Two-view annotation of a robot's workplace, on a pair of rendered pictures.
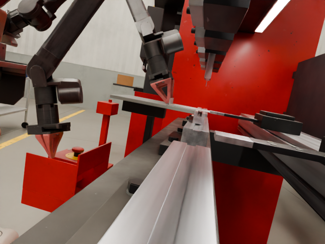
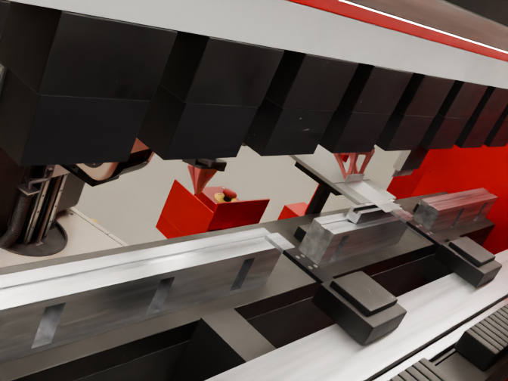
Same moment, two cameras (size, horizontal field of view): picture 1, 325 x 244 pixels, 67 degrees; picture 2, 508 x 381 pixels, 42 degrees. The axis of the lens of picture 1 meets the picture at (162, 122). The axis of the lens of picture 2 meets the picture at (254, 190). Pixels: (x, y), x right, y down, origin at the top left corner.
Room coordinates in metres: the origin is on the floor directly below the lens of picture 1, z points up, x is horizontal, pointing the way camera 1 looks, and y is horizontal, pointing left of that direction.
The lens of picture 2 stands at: (-0.68, -0.43, 1.50)
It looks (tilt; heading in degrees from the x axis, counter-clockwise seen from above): 22 degrees down; 23
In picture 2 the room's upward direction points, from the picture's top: 25 degrees clockwise
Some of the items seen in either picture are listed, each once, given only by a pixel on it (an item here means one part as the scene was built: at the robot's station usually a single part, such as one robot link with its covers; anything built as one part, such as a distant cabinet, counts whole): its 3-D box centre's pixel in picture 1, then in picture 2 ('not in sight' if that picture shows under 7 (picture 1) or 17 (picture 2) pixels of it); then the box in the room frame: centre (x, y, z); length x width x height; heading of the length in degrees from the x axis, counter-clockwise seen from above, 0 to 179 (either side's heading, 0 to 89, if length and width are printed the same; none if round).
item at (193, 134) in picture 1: (195, 135); (359, 233); (0.75, -0.11, 0.92); 0.39 x 0.06 x 0.10; 171
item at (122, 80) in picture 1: (125, 81); not in sight; (3.23, 0.56, 1.05); 0.30 x 0.28 x 0.14; 6
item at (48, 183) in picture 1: (70, 169); (212, 213); (0.73, 0.25, 0.75); 0.20 x 0.16 x 0.18; 169
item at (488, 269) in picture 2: (251, 116); (441, 239); (0.77, -0.27, 1.01); 0.26 x 0.12 x 0.05; 81
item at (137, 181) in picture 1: (137, 187); not in sight; (0.31, 0.02, 0.91); 0.03 x 0.03 x 0.02
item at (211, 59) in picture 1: (209, 70); (410, 158); (0.80, -0.12, 1.13); 0.10 x 0.02 x 0.10; 171
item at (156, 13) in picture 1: (152, 38); not in sight; (2.05, 0.20, 1.42); 0.45 x 0.12 x 0.36; 3
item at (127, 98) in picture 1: (156, 103); (337, 173); (0.83, 0.03, 1.00); 0.26 x 0.18 x 0.01; 81
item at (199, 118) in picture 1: (199, 115); (374, 211); (0.77, -0.11, 0.98); 0.20 x 0.03 x 0.03; 171
